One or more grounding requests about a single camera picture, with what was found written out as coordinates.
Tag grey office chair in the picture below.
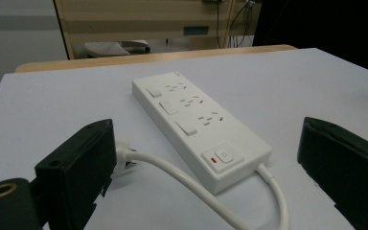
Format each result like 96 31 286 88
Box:
83 39 151 58

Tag white power cable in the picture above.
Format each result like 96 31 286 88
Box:
116 149 290 230

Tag white plug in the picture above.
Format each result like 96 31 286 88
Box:
112 137 138 175

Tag white table cover sheet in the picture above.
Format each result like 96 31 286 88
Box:
0 47 368 230

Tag beige wooden cabinet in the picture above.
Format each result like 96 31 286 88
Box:
53 0 264 60

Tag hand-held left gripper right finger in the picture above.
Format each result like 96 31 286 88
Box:
296 116 368 230

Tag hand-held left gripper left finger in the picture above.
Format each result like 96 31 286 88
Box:
34 118 118 230

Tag black hanging cables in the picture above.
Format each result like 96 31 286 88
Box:
215 0 257 50

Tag white power strip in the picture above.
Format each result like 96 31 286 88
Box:
131 71 273 196

